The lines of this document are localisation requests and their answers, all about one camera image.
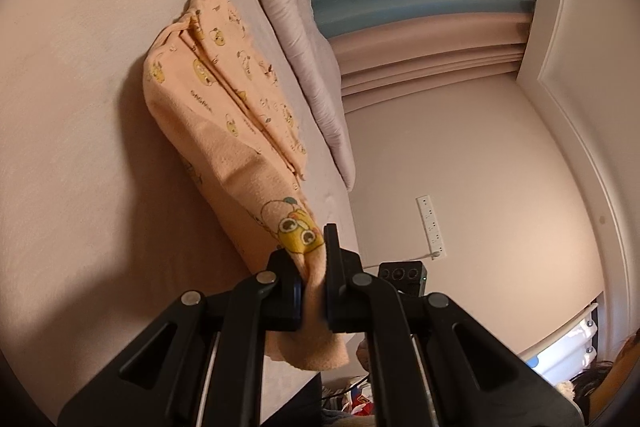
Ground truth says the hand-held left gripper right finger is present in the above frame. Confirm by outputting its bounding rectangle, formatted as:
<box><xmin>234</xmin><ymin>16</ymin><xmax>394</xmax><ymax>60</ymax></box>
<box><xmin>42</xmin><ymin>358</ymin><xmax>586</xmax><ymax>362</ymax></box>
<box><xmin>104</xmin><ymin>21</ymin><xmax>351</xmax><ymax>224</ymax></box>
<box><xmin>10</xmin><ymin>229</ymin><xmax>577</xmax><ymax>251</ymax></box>
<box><xmin>322</xmin><ymin>223</ymin><xmax>586</xmax><ymax>427</ymax></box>

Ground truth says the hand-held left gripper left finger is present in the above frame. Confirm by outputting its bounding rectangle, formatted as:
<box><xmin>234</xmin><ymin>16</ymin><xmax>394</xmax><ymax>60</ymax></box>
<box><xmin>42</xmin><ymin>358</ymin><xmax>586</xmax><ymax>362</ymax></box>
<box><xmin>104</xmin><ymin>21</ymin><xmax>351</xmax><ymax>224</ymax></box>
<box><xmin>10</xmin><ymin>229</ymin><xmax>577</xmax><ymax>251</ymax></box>
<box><xmin>57</xmin><ymin>249</ymin><xmax>306</xmax><ymax>427</ymax></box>

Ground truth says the orange cartoon print shirt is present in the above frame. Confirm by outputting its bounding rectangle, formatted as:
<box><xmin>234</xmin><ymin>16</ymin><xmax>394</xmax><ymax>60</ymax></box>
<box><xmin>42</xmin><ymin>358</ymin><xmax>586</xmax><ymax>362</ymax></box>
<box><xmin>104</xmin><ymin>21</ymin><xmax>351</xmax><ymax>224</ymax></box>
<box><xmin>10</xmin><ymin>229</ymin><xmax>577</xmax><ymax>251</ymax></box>
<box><xmin>142</xmin><ymin>0</ymin><xmax>351</xmax><ymax>372</ymax></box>

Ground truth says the white plastic storage box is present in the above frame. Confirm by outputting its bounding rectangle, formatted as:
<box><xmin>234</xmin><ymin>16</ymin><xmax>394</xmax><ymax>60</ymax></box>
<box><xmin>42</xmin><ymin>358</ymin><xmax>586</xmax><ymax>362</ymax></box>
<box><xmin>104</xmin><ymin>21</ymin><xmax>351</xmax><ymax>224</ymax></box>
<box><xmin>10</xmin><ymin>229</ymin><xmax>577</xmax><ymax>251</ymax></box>
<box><xmin>522</xmin><ymin>302</ymin><xmax>601</xmax><ymax>383</ymax></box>

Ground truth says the pink curtain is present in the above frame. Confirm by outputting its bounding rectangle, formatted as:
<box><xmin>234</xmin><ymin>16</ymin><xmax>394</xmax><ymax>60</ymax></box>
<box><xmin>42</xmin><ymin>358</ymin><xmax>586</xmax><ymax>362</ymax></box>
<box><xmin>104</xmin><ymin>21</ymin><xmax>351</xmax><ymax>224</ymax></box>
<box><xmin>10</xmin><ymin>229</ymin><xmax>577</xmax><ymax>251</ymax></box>
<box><xmin>327</xmin><ymin>14</ymin><xmax>531</xmax><ymax>112</ymax></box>

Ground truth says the grey quilt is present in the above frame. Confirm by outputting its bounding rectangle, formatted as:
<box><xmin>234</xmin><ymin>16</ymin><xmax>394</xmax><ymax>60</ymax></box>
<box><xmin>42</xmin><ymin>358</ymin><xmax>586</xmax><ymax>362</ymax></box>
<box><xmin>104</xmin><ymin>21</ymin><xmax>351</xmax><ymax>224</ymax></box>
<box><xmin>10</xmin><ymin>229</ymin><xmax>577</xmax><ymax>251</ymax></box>
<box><xmin>217</xmin><ymin>0</ymin><xmax>357</xmax><ymax>192</ymax></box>

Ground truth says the white cable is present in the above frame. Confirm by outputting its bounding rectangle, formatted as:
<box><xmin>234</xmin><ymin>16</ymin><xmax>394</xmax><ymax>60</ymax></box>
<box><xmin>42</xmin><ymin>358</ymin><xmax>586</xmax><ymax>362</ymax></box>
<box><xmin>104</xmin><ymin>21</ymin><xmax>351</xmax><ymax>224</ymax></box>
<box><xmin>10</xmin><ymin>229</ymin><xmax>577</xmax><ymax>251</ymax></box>
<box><xmin>362</xmin><ymin>249</ymin><xmax>443</xmax><ymax>270</ymax></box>

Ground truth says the white wall power strip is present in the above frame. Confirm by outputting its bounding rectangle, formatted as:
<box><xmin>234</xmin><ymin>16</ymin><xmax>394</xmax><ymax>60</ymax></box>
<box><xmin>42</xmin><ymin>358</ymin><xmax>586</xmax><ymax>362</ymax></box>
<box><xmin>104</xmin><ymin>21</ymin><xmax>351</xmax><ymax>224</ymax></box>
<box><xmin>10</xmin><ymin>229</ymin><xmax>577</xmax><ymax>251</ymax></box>
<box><xmin>416</xmin><ymin>194</ymin><xmax>446</xmax><ymax>260</ymax></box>

